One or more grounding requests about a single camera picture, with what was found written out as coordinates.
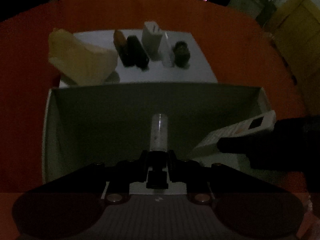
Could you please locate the clear vial black cap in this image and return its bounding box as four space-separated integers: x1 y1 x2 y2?
146 113 169 191

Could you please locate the dark bee plush toy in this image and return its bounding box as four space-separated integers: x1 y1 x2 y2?
172 41 190 68

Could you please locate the clear plastic tube case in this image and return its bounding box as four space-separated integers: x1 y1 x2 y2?
159 32 174 68

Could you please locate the black rectangular case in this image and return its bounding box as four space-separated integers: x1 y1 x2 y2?
117 35 149 71

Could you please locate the white power adapter plug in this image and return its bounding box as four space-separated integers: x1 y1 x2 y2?
141 21 163 61

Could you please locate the brown lip balm tube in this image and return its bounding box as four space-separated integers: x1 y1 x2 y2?
113 30 127 52

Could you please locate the open cardboard box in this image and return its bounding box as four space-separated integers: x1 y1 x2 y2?
42 82 272 183

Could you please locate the red table cloth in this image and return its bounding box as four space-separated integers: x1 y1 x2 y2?
0 0 320 240

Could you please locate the wooden cabinet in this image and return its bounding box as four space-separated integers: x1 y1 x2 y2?
267 0 319 114

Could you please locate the white flat board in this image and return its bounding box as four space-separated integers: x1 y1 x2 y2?
59 29 217 88

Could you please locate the white drawer cabinet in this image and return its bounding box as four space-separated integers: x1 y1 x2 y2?
228 0 267 19

